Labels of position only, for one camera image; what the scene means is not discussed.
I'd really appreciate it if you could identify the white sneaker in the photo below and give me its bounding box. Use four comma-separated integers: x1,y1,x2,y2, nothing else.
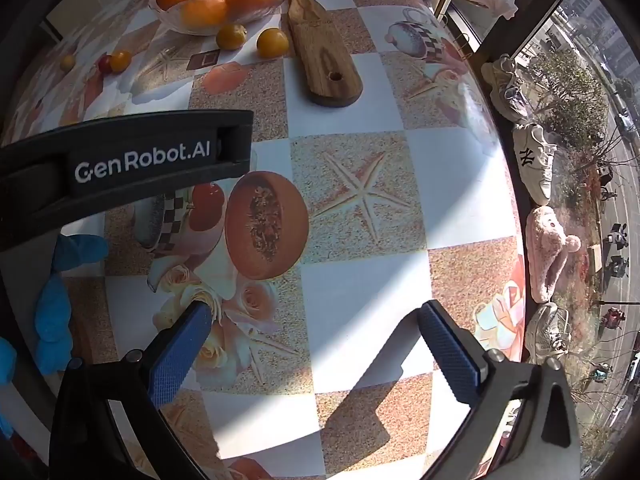
512,122,559,206

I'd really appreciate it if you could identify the beige sneaker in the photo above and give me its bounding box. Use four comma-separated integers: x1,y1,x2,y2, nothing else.
481,54,530,122

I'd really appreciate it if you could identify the person's left hand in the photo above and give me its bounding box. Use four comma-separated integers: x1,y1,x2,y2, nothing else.
0,233,110,437

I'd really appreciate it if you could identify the pink fluffy slipper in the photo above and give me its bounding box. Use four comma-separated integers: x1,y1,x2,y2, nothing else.
525,206,582,304

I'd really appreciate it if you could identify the wooden cutting board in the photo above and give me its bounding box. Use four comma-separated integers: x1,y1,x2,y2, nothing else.
283,0,364,109

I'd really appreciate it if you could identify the printed checkered tablecloth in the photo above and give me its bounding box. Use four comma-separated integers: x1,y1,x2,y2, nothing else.
0,0,527,480

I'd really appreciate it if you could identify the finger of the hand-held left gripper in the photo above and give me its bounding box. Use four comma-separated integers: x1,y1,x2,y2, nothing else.
0,109,254,254

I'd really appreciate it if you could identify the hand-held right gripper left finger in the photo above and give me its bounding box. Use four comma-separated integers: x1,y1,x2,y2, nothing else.
47,301,215,480

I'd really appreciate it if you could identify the grey mesh sneaker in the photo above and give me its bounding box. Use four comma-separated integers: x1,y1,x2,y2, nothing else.
524,302,572,366

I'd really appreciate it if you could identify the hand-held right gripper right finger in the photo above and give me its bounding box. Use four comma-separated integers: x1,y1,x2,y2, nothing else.
416,300,584,480

